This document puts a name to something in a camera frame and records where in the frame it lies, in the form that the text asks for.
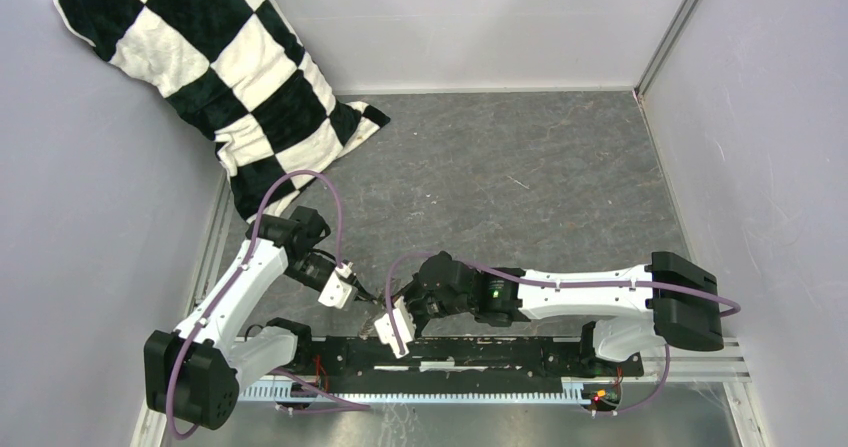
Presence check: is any metal key organizer plate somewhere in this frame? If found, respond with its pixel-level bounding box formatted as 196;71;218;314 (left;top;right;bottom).
357;294;386;339

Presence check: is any aluminium frame rail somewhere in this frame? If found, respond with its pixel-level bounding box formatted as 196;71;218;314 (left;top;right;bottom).
150;335;753;384

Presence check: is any black and white checkered pillow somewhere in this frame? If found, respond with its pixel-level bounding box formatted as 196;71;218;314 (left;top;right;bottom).
54;0;389;221

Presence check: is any aluminium corner profile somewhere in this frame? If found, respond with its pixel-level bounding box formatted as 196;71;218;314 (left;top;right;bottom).
633;0;701;102

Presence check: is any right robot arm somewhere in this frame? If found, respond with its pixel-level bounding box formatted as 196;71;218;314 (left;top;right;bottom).
375;251;740;375

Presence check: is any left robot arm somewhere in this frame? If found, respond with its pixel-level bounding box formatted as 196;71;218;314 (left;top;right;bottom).
143;206;376;430

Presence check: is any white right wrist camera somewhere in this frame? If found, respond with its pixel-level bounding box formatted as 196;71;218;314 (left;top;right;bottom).
374;296;415;359

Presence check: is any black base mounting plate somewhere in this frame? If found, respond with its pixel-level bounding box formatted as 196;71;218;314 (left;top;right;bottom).
285;336;645;395

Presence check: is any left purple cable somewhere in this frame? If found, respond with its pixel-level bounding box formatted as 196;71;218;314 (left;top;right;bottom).
165;169;374;440

